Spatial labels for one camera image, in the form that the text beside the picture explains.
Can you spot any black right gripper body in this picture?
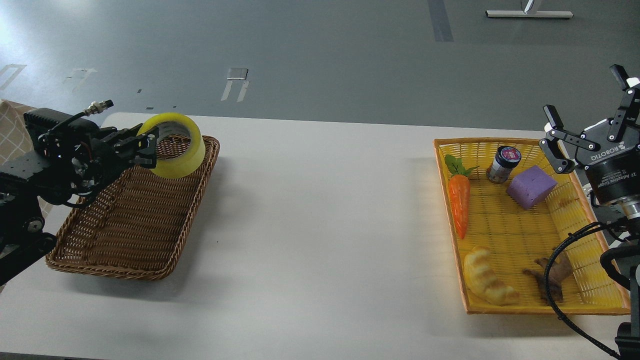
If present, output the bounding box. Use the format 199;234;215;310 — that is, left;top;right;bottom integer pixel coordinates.
574;117;640;206

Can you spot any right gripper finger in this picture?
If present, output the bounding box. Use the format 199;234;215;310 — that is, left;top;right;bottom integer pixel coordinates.
606;64;640;142
538;104;601;174

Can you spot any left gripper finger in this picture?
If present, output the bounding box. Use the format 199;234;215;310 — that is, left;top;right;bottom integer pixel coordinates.
102;125;159;151
118;137;157;169

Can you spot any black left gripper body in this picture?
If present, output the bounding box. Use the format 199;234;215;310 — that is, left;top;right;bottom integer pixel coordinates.
75;127;126;198

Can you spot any yellow tape roll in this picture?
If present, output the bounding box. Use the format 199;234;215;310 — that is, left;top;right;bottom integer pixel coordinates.
137;112;206;179

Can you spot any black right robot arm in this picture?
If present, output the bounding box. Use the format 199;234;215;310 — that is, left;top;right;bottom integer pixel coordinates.
539;64;640;360

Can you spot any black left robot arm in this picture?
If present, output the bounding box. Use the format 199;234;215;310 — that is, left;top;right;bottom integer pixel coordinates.
0;100;159;285

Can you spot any purple foam block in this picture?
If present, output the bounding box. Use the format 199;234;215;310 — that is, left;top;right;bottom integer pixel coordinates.
506;165;558;210

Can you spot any small dark-lidded jar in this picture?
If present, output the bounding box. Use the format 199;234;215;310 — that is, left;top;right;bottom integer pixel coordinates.
486;145;522;184

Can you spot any brown wicker basket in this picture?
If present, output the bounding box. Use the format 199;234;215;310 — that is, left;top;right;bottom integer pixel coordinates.
45;136;220;281

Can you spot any yellow plastic basket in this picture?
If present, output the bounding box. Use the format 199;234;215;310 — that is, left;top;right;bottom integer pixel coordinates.
433;137;630;316

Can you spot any beige checkered cloth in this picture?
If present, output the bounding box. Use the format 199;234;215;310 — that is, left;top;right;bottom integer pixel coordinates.
0;99;56;221

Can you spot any orange toy carrot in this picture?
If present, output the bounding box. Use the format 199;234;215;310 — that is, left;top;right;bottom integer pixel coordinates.
445;154;478;239

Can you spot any brown toy animal figure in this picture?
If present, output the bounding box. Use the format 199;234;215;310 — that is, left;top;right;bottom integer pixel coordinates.
522;251;573;306

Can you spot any toy croissant bread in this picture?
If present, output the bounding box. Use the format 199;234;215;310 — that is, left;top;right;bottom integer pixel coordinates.
462;246;520;306

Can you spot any white stand base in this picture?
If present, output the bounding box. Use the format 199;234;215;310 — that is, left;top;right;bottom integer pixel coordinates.
485;0;574;19

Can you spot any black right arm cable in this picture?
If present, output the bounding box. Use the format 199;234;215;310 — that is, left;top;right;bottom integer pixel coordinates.
543;221;623;358

